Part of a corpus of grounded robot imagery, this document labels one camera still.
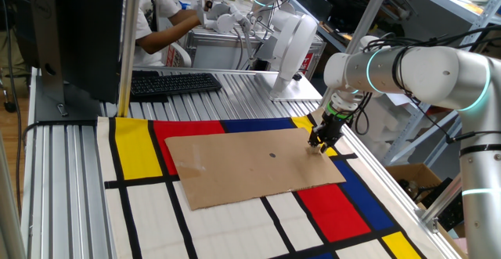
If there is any black device in box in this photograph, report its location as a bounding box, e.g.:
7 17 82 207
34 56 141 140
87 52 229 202
420 176 465 232

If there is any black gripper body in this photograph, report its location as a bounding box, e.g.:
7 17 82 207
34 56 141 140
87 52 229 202
312 113 345 142

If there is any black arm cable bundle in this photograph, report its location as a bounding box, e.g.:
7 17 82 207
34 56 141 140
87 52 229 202
346 26 501 145

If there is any white haptic control device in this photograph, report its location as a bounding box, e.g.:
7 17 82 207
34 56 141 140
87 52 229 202
197 0 319 98

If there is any grey monitor stand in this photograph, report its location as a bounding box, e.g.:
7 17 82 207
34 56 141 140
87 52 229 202
29 0 103 124

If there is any silver metal case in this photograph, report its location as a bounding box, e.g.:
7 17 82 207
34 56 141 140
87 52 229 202
184 27 327 81

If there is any black chair caster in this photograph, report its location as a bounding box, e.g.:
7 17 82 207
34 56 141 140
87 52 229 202
1 88 18 114

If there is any bare person forearm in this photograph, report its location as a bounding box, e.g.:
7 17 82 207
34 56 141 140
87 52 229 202
135 9 203 56

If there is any white foam packing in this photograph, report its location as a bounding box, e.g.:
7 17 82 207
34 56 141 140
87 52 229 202
344 94 406 162

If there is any black computer keyboard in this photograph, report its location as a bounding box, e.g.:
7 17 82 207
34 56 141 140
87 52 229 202
129 70 223 103

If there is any colour block patterned cloth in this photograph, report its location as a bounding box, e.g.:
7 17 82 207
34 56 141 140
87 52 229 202
96 113 427 259

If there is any open cardboard box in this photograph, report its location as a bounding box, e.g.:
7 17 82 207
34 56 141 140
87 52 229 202
385 162 467 259

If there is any aluminium frame post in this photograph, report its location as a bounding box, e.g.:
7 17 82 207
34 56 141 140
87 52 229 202
117 0 143 118
419 171 465 233
319 0 395 110

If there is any brown cardboard sheet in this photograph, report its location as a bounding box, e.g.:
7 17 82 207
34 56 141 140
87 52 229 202
164 128 348 211

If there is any pink packet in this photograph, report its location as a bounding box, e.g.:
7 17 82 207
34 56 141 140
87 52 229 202
452 236 467 259

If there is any black computer monitor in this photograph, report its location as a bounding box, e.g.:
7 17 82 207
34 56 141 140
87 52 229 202
14 0 127 105

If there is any grey metal shelf rack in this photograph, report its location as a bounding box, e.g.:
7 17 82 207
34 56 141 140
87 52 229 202
381 0 501 168

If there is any silver device base plate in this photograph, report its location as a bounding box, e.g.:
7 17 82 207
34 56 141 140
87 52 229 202
254 70 323 103

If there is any black table cable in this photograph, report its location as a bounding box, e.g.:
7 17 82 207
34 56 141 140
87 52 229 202
15 118 99 217

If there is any white plastic chair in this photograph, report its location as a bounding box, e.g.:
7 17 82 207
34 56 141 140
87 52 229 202
162 38 193 69

